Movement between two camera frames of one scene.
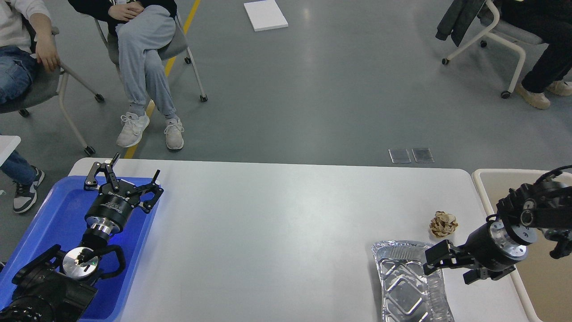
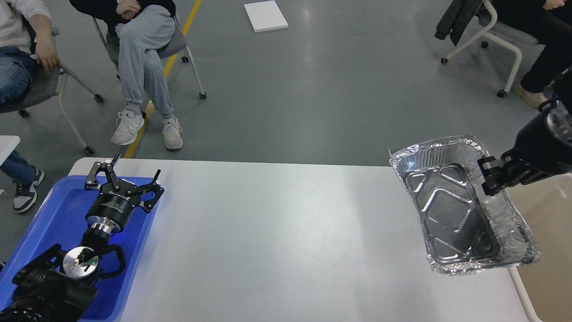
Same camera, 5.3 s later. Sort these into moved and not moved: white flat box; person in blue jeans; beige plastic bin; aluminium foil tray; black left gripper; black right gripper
Moved: black right gripper; aluminium foil tray
Not moved: black left gripper; beige plastic bin; person in blue jeans; white flat box
